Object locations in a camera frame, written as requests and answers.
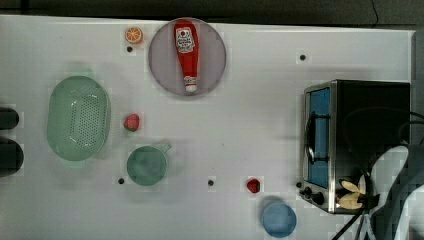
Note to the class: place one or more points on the blue cup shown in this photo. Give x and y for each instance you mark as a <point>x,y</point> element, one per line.
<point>278,219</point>

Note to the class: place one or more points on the peeled toy banana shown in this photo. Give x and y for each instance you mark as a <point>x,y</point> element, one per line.
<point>354,199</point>

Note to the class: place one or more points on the red ketchup bottle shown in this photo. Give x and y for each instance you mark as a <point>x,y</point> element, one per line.
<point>187,48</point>

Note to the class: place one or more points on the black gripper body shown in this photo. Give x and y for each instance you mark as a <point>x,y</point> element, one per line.
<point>369,198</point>

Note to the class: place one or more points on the black toaster oven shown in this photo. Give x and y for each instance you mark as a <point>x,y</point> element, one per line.
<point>347,125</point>

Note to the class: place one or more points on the large red strawberry toy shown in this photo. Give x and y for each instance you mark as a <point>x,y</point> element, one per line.
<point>132,122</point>

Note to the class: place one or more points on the grey round plate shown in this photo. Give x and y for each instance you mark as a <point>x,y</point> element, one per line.
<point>165,66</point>

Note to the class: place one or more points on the green cup with handle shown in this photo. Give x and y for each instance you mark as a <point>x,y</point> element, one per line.
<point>148,165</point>

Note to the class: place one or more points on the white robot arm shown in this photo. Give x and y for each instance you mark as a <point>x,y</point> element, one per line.
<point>396,176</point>

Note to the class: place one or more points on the small black pot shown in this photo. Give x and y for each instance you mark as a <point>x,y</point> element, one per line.
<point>9,118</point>

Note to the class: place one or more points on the orange slice toy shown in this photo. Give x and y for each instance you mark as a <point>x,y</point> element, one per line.
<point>133,35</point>

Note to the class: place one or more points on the green colander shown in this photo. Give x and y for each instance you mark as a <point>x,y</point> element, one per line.
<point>78,119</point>

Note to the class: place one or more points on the small red strawberry toy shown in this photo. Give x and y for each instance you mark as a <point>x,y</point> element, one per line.
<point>253,185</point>

